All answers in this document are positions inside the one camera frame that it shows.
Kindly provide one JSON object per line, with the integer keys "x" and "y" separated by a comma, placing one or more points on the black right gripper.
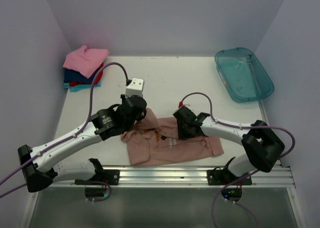
{"x": 182, "y": 134}

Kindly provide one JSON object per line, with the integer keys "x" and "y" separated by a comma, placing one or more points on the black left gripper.
{"x": 122, "y": 96}

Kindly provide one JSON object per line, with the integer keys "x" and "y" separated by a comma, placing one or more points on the dusty pink printed t-shirt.
{"x": 154, "y": 141}

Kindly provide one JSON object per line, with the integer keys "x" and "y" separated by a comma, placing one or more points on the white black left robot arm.
{"x": 43, "y": 165}

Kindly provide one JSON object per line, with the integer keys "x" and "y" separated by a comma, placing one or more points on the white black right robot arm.
{"x": 261, "y": 145}

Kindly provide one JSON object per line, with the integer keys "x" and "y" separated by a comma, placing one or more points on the folded teal t-shirt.
{"x": 76, "y": 86}

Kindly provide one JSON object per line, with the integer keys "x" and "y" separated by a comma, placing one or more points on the folded pink t-shirt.
{"x": 85, "y": 60}

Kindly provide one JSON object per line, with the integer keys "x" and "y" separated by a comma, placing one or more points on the folded navy blue t-shirt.
{"x": 71, "y": 76}

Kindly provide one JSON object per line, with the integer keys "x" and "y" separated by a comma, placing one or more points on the teal plastic bin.
{"x": 243, "y": 75}

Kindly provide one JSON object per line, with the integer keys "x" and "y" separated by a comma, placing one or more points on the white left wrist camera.
{"x": 134, "y": 87}

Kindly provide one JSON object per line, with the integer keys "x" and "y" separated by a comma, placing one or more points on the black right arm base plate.
{"x": 219, "y": 177}

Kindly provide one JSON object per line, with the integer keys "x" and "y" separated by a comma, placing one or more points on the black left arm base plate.
{"x": 108, "y": 176}

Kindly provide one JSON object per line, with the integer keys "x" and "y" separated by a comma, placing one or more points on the aluminium mounting rail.
{"x": 185, "y": 174}

